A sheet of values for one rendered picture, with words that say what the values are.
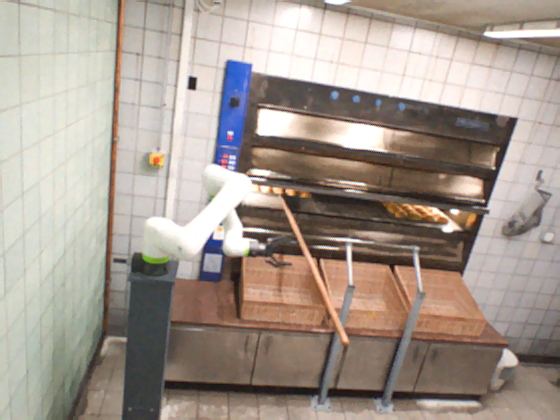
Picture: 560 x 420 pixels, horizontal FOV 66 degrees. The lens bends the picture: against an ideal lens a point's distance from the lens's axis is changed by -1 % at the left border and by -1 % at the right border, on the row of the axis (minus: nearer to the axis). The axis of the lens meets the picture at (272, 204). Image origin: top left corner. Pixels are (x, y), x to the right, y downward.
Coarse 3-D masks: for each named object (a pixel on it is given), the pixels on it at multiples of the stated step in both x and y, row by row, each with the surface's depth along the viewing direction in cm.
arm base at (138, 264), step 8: (136, 256) 198; (128, 264) 196; (136, 264) 196; (144, 264) 197; (152, 264) 194; (160, 264) 196; (168, 264) 200; (144, 272) 195; (152, 272) 195; (160, 272) 196; (168, 272) 199
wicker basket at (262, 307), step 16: (256, 256) 318; (288, 256) 321; (240, 272) 316; (256, 272) 319; (272, 272) 320; (288, 272) 322; (304, 272) 324; (240, 288) 302; (256, 288) 319; (272, 288) 321; (288, 288) 323; (304, 288) 325; (240, 304) 290; (256, 304) 279; (272, 304) 280; (288, 304) 281; (304, 304) 310; (320, 304) 294; (256, 320) 283; (272, 320) 284; (288, 320) 286; (304, 320) 287; (320, 320) 288
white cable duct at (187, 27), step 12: (192, 0) 256; (192, 12) 258; (180, 60) 267; (180, 72) 269; (180, 84) 271; (180, 96) 274; (180, 108) 276; (180, 120) 279; (180, 132) 282; (168, 192) 295; (168, 204) 298; (168, 216) 301
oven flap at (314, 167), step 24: (264, 168) 297; (288, 168) 300; (312, 168) 303; (336, 168) 306; (360, 168) 309; (384, 168) 312; (408, 168) 315; (408, 192) 313; (432, 192) 318; (456, 192) 322; (480, 192) 325
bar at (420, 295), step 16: (336, 240) 283; (352, 240) 285; (416, 256) 291; (416, 272) 287; (352, 288) 270; (416, 304) 280; (416, 320) 285; (336, 336) 282; (336, 352) 286; (400, 352) 293; (400, 368) 298; (320, 400) 299; (384, 400) 307
